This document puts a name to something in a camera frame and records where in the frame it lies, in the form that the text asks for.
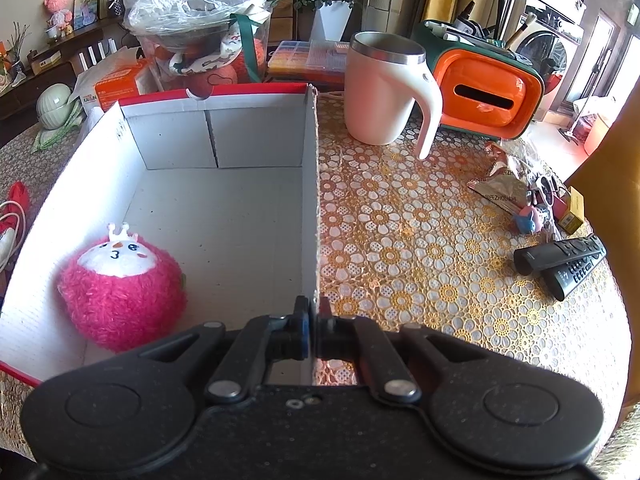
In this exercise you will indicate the green cloth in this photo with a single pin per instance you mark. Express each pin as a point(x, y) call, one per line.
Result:
point(55, 137)

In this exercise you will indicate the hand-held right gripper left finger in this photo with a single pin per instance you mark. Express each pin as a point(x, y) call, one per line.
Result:
point(302, 331)

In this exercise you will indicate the white and red cardboard box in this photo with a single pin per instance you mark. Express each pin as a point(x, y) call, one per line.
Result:
point(225, 220)

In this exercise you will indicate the washing machine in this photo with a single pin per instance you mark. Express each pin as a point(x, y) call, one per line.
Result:
point(545, 45)

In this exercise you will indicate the vase with twigs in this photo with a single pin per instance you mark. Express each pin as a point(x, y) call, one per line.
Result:
point(19, 60)

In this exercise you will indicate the pink basin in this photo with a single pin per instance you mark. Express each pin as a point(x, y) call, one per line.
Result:
point(596, 135)

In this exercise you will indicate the long makeup brush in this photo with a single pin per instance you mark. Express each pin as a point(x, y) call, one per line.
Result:
point(501, 5)

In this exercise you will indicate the green ceramic jar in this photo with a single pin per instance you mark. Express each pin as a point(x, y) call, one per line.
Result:
point(54, 105)

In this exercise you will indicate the white framed toy glasses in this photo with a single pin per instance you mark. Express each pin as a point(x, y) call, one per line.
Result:
point(547, 186)

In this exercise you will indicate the small yellow box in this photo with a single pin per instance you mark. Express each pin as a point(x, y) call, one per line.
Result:
point(572, 210)

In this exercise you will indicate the thick makeup brush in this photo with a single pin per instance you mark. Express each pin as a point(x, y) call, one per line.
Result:
point(522, 27)

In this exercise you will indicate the clear plastic organizer box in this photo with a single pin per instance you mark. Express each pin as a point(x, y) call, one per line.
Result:
point(305, 57)

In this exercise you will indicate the potted plant in white pot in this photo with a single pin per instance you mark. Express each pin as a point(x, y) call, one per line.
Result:
point(330, 22)

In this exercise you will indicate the orange tissue box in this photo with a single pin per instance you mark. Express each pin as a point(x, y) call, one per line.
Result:
point(120, 87)

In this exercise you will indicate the green ribbon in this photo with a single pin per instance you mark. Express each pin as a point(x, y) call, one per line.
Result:
point(250, 45)

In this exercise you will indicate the orange and green tissue organizer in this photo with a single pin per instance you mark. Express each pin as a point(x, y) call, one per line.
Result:
point(475, 85)

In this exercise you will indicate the yellow chair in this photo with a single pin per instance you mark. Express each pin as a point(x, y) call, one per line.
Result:
point(615, 185)

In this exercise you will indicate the crumpled snack wrapper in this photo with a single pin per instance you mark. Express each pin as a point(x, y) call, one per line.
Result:
point(500, 185)

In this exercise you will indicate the pink fluffy plush toy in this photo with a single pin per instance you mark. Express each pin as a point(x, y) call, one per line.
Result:
point(120, 300)

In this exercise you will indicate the small blue pink toy figure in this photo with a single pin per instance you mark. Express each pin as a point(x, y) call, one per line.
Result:
point(529, 219)

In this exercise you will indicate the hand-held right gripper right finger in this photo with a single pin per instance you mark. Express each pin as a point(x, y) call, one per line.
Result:
point(325, 332)

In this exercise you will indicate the clear plastic tub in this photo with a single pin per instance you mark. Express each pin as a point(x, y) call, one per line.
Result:
point(210, 72)

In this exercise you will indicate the pink doll figure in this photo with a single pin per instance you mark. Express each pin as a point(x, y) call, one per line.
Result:
point(56, 10)

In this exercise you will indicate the wooden cabinet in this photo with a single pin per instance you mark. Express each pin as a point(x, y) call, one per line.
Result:
point(30, 95)

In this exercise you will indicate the photo frame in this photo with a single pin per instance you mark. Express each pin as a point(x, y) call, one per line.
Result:
point(85, 10)

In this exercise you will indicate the white router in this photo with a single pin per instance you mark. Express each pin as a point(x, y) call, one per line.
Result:
point(92, 57)

